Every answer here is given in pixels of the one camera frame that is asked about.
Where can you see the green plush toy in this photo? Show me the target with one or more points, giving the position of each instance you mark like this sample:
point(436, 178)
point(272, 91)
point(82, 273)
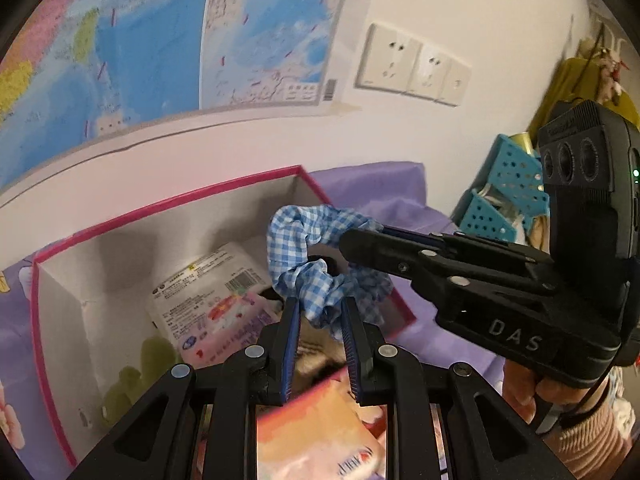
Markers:
point(150, 355)

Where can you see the beige plush toy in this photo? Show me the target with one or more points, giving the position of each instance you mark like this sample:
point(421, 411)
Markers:
point(320, 360)

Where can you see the pink cardboard box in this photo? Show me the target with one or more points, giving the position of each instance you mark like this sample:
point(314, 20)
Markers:
point(65, 310)

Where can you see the orange white tissue packet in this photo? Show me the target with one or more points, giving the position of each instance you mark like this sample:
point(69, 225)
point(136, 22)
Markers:
point(310, 430)

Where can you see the wall map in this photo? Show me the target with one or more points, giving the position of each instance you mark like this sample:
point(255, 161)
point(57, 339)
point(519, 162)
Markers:
point(150, 35)

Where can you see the blue perforated basket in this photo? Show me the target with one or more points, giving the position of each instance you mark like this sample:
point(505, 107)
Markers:
point(515, 170)
point(487, 217)

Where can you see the gold foil object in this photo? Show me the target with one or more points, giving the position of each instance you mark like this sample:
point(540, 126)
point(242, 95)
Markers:
point(521, 142)

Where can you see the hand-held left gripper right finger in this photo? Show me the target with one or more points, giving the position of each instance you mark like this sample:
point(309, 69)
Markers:
point(352, 350)

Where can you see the yellow cloth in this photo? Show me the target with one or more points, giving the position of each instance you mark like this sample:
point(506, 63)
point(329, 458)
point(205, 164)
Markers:
point(575, 80)

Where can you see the white wall socket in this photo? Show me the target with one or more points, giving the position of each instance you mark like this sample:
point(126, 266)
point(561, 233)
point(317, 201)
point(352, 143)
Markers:
point(387, 57)
point(429, 70)
point(454, 82)

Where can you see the person's right hand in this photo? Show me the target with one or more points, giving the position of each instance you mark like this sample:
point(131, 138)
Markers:
point(520, 382)

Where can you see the pink wet wipes packet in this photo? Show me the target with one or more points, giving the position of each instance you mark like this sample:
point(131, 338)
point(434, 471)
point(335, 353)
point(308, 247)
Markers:
point(210, 300)

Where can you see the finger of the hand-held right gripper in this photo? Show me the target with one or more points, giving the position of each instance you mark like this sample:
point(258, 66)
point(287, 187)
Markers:
point(375, 252)
point(410, 236)

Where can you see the white hanging ornament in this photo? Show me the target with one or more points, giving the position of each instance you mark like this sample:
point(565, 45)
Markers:
point(610, 72)

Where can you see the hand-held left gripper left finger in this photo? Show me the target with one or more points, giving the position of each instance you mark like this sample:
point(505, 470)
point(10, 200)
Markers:
point(290, 350)

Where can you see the purple floral sheet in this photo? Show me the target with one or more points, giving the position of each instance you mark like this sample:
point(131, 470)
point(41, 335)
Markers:
point(400, 195)

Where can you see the blue checked scrunchie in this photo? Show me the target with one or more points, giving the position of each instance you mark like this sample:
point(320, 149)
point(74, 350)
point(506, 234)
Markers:
point(300, 220)

